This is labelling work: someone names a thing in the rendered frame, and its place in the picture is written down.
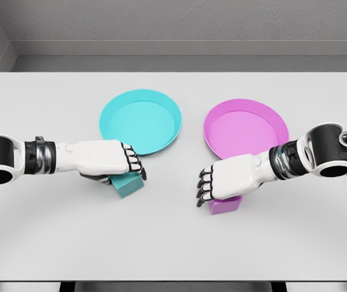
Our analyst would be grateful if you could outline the cyan block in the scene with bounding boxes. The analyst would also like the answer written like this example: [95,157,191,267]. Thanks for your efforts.
[109,173,145,200]

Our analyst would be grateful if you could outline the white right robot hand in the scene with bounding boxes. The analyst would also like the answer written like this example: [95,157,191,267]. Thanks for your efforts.
[195,154,261,209]

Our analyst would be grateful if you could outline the pink block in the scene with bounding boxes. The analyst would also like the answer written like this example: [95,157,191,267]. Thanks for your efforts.
[207,194,242,215]

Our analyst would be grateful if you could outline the pink plate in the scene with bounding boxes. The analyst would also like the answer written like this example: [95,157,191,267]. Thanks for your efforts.
[203,97,290,160]

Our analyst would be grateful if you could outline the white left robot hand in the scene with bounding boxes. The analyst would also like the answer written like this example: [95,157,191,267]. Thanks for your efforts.
[78,139,148,185]

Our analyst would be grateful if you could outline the cyan plate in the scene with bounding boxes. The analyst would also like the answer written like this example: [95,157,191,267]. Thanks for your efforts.
[98,88,182,156]

